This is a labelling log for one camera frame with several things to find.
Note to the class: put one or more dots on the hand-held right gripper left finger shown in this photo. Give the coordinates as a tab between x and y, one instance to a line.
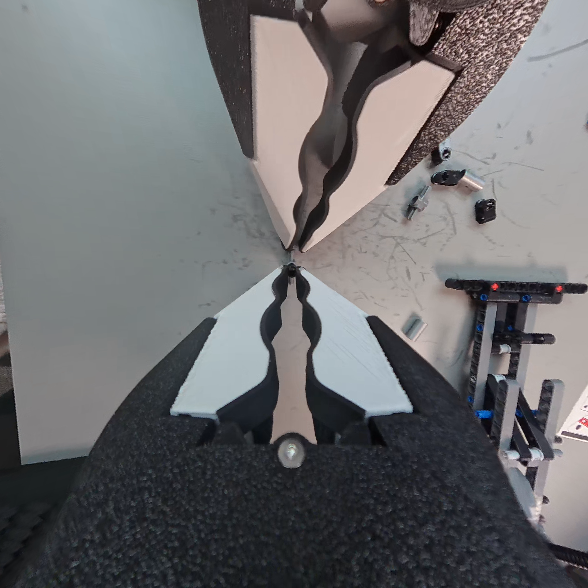
220	367

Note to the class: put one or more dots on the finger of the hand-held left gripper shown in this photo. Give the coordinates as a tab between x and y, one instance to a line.
395	128
280	92

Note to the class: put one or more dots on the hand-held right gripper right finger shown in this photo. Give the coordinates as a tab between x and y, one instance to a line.
363	367

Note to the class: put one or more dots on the small black connector piece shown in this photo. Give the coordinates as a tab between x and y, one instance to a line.
441	155
448	177
486	211

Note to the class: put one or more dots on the light grey tube piece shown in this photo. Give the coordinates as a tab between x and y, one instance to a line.
474	182
415	327

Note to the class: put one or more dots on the small black pin piece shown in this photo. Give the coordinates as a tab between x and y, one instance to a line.
292	270

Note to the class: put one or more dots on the grey black toy chassis model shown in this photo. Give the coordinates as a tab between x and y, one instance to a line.
505	287

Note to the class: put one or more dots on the white sticker sheet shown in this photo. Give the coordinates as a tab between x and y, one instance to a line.
574	413

